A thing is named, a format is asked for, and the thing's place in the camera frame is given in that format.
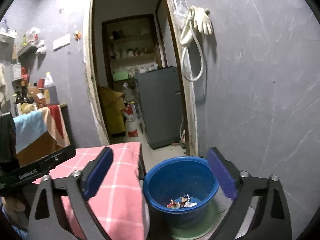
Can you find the light blue cloth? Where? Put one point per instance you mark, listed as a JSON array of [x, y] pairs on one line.
[[27, 130]]

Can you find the row of seasoning packets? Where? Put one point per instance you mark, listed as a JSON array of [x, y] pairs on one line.
[[31, 36]]

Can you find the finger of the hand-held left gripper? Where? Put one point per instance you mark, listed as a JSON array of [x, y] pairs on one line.
[[63, 157]]

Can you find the clear plastic bag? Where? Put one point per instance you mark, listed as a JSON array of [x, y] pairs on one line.
[[180, 12]]

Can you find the wall shelf rack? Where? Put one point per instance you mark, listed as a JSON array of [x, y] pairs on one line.
[[27, 50]]

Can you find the white crumpled plastic bag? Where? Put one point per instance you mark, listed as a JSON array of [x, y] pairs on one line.
[[41, 50]]

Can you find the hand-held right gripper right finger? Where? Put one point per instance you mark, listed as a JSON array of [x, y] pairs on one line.
[[221, 175]]

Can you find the pink checked cloth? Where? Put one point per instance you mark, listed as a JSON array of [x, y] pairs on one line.
[[120, 180]]

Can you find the red cream striped towel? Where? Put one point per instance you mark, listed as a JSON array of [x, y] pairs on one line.
[[56, 125]]

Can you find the green box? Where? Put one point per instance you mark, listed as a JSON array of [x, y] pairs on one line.
[[120, 76]]

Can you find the yellow bag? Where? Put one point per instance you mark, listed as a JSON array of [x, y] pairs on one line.
[[112, 112]]

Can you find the blue plastic basin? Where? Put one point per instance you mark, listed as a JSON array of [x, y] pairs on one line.
[[175, 177]]

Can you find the pink rag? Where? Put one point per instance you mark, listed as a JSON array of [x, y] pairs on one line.
[[183, 137]]

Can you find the wooden door frame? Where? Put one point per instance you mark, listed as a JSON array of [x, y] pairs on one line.
[[88, 80]]

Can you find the white wrapper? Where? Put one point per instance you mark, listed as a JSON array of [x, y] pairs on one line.
[[190, 203]]

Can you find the white plastic wall basket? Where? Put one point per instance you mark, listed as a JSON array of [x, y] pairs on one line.
[[7, 36]]

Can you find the white sack red print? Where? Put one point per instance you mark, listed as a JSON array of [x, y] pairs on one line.
[[132, 127]]

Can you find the large oil jug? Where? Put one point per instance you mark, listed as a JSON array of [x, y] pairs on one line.
[[51, 92]]

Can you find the orange wall hook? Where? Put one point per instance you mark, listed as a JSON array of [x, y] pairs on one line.
[[78, 34]]

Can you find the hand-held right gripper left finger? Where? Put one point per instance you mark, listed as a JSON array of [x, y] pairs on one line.
[[98, 172]]

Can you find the brown wooden cabinet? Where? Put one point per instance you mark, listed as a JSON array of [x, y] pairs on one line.
[[37, 145]]

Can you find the wooden storage shelf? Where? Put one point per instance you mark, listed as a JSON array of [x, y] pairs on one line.
[[132, 56]]

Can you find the white wall switch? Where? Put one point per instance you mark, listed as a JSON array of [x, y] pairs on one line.
[[57, 45]]

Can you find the white wall socket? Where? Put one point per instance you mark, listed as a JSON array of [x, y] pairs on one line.
[[65, 40]]

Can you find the beige hanging cloth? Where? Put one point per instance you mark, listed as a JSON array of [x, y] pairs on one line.
[[3, 80]]

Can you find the dark glass bottle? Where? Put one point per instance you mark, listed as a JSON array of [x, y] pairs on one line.
[[18, 100], [24, 97]]

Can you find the person's left hand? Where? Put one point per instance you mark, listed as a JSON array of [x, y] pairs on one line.
[[15, 207]]

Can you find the cream rubber glove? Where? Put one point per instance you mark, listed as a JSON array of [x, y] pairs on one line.
[[203, 21], [186, 35]]

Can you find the red cup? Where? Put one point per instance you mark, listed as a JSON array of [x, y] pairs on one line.
[[41, 83]]

